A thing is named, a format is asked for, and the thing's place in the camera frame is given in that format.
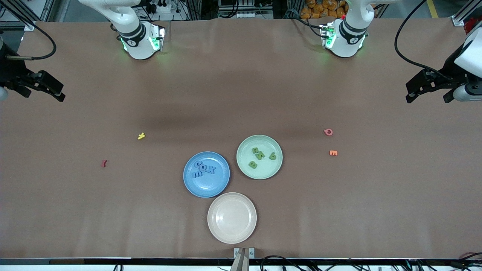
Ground pale green round plate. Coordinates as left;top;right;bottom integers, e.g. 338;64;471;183
236;135;283;180

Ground aluminium frame profile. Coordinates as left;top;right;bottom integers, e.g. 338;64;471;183
0;0;37;31
452;0;482;27

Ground black white table edge rail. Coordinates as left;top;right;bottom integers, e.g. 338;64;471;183
0;257;482;271

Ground blue round plate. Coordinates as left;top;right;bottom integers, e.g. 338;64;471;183
183;151;230;198

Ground white power strip with plugs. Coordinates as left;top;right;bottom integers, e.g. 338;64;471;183
149;0;171;14

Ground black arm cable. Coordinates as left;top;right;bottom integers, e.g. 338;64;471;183
0;0;57;61
394;0;458;81

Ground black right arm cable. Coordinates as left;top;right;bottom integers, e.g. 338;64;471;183
0;0;57;61

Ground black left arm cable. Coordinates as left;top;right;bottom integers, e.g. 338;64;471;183
394;0;458;81

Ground beige round plate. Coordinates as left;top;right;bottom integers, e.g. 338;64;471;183
207;192;257;244

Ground red object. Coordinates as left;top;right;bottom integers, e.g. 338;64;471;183
465;18;482;35

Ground orange bags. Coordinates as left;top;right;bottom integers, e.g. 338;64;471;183
300;0;349;19

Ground base connector box green light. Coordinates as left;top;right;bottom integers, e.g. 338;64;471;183
320;23;336;49
150;26;165;52

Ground brown table cover sheet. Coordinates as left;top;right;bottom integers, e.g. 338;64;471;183
0;17;482;260

